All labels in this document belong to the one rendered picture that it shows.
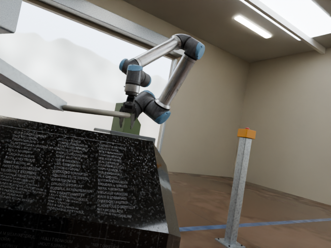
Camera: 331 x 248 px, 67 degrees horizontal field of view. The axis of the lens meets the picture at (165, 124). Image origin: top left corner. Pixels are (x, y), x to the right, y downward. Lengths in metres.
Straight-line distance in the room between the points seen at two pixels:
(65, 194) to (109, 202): 0.12
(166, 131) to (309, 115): 3.86
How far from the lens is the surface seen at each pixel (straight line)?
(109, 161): 0.82
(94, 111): 1.28
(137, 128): 2.08
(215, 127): 8.11
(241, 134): 2.49
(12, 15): 1.12
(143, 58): 1.74
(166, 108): 2.07
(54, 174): 0.77
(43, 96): 1.24
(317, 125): 7.59
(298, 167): 7.68
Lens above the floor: 0.85
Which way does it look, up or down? 4 degrees up
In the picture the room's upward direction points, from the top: 10 degrees clockwise
